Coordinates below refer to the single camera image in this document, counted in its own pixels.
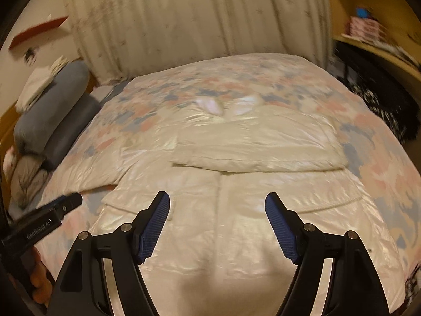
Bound dark bag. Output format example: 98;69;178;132
332;43;415;106

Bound white folded cloth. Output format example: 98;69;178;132
16;56;71;112

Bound red wall shelf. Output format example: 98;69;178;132
9;16;69;49

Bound papers on desk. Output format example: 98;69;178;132
340;32;421;70

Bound cream patterned curtain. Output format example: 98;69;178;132
64;0;333;84

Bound blue-grey pillow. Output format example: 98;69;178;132
43;93;101;170
13;60;91;154

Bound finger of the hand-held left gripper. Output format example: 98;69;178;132
34;193;83;221

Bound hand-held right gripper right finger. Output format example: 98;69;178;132
265;192;400;316

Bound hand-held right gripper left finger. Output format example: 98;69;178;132
46;191;172;316

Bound beige crumpled cloth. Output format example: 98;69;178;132
10;153;51;209

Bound floral bedspread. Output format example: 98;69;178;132
10;53;421;316

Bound black and white patterned cloth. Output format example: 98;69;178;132
342;79;421;143

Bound pink and white plush toy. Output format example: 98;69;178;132
3;145;19;179

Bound pink patterned box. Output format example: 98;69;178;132
349;16;387;42

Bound person's left hand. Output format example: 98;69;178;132
28;245;54;303

